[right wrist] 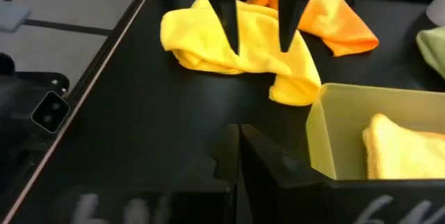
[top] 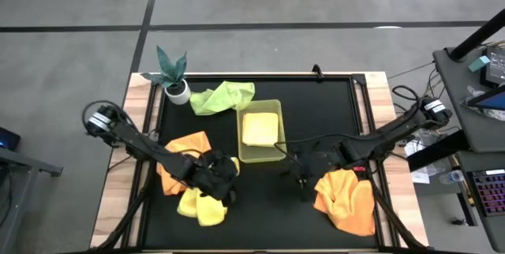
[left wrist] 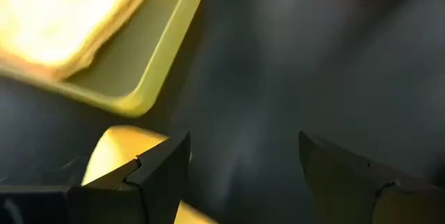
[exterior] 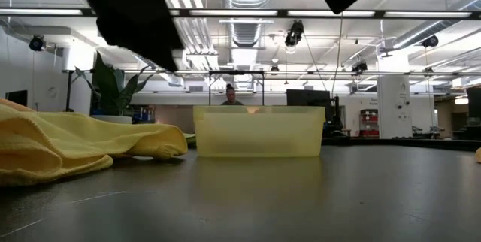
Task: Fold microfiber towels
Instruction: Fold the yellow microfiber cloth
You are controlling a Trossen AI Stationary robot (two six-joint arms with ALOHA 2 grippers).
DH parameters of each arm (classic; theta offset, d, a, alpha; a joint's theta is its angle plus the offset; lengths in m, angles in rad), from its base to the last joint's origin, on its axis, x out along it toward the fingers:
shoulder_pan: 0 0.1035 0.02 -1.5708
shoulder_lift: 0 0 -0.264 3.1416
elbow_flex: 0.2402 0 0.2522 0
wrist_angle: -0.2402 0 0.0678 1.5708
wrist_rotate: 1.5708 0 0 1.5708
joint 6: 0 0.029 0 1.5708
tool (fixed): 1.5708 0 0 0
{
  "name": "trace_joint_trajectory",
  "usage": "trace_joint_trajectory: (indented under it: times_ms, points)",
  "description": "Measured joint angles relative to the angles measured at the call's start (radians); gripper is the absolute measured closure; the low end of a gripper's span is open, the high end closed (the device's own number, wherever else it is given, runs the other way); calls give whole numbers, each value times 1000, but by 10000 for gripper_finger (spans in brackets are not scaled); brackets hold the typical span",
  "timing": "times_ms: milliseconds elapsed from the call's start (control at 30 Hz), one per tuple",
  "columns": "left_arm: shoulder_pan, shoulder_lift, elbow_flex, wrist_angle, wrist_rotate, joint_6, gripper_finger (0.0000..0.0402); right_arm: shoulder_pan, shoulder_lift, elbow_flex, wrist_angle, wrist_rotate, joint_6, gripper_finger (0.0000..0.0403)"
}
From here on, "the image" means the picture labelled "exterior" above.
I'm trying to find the black computer monitor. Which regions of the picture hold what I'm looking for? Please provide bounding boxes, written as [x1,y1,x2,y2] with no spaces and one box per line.
[286,89,332,107]

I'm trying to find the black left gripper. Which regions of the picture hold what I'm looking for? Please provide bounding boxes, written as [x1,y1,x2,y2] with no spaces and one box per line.
[69,0,187,73]

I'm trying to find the black wall screen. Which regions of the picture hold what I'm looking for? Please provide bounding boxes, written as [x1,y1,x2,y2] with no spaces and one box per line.
[5,89,29,107]

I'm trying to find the black table border frame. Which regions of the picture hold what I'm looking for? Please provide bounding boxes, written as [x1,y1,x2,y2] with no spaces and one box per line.
[321,138,481,152]

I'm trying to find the red storage shelf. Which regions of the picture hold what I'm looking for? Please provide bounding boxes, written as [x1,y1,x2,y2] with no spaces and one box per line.
[359,109,380,138]

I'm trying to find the black overhead light bar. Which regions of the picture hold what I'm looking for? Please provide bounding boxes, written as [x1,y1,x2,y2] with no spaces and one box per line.
[0,7,481,20]

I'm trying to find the silver ventilation duct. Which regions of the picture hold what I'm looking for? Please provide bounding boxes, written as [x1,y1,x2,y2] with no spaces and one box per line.
[221,0,275,47]

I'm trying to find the translucent yellow plastic bin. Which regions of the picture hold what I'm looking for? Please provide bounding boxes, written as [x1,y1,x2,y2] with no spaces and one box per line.
[192,105,326,159]

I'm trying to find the dark background monitor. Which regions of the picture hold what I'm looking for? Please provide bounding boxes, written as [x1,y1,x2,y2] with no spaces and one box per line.
[467,86,481,119]

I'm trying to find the black vertical pole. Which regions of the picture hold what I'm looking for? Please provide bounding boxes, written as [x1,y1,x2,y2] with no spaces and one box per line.
[65,70,74,113]

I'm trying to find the white pillar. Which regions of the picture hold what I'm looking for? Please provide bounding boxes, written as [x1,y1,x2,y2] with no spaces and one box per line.
[377,74,413,139]

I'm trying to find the black round ceiling fixture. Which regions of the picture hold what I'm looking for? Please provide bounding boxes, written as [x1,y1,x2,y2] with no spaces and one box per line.
[29,34,47,53]
[284,19,305,47]
[421,34,440,50]
[351,60,368,74]

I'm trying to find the person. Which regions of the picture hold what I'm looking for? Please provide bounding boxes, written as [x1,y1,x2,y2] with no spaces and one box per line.
[220,83,244,107]

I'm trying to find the yellow microfiber towel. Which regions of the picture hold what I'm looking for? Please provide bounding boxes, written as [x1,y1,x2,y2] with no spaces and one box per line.
[0,102,189,187]

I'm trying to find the green plant in white pot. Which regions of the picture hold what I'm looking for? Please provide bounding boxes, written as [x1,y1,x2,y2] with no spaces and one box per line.
[74,50,155,125]

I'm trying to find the blue storage shelf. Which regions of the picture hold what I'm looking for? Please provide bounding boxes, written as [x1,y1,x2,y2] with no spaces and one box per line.
[131,105,156,124]

